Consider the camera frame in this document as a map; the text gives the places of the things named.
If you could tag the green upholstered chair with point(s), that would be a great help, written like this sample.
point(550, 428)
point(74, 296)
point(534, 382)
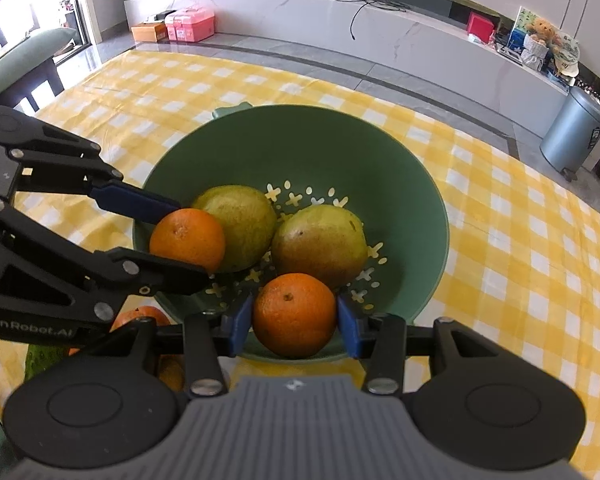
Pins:
point(25, 50)

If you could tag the green pear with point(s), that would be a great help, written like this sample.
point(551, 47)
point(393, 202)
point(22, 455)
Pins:
point(320, 245)
point(245, 220)

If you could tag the pink plastic storage box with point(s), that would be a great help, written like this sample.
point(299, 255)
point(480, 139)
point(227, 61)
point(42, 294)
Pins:
point(195, 25)

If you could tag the red box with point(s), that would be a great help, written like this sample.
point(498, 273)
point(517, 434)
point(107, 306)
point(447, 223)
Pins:
point(480, 26)

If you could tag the green colander bowl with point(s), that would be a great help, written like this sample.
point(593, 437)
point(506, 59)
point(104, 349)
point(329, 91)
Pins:
point(340, 160)

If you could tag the white marble cabinet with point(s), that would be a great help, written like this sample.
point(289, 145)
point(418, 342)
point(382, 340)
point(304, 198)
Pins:
point(305, 20)

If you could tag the yellow checkered tablecloth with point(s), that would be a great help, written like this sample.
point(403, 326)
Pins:
point(505, 260)

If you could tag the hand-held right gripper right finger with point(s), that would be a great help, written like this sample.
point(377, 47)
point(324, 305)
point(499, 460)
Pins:
point(347, 327)

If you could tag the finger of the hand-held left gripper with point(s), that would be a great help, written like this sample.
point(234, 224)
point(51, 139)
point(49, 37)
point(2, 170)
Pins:
point(170, 277)
point(135, 200)

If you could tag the green cucumber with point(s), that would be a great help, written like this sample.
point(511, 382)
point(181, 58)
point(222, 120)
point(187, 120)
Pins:
point(40, 360)

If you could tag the teddy bear bouquet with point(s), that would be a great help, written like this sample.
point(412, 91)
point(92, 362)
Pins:
point(539, 35)

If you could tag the light cap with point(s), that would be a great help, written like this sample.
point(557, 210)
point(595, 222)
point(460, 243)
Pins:
point(565, 66)

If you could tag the painted picture board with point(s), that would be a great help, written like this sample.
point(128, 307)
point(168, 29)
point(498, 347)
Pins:
point(520, 20)

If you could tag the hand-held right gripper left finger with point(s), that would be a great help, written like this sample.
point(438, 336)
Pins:
point(240, 327)

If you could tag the grey trash can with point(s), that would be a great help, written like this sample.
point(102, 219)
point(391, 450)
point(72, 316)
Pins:
point(572, 130)

